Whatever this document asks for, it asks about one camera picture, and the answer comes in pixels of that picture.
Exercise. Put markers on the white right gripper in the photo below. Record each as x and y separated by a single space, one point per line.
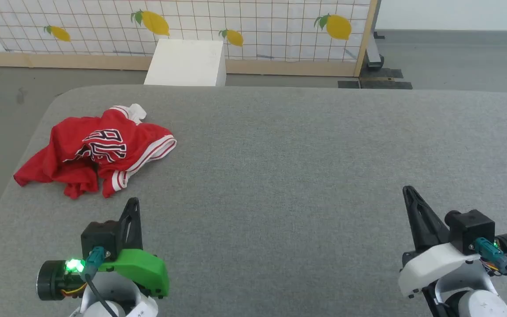
434 264

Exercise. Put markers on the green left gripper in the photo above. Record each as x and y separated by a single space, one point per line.
143 268

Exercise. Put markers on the red white basketball jersey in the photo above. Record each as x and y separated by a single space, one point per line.
112 145

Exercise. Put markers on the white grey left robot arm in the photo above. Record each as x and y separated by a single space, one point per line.
112 290

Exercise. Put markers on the white paper label tag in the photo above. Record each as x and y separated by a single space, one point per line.
145 308

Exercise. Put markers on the grey fabric sofa cushion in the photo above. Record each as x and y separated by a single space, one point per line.
280 176

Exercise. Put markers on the large black floor mat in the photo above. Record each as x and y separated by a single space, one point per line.
385 79

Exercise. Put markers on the small black floor mat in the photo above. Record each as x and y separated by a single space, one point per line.
348 84

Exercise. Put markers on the white box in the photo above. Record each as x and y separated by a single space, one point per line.
187 64

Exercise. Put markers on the grey metal stand with caster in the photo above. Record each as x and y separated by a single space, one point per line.
374 53

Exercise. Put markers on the lemon print grid partition screen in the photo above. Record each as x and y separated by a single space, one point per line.
236 22

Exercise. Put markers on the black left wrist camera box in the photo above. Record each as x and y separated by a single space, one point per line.
101 235

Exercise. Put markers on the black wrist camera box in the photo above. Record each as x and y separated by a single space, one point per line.
471 229
101 235

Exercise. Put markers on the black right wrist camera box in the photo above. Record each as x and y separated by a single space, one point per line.
471 229

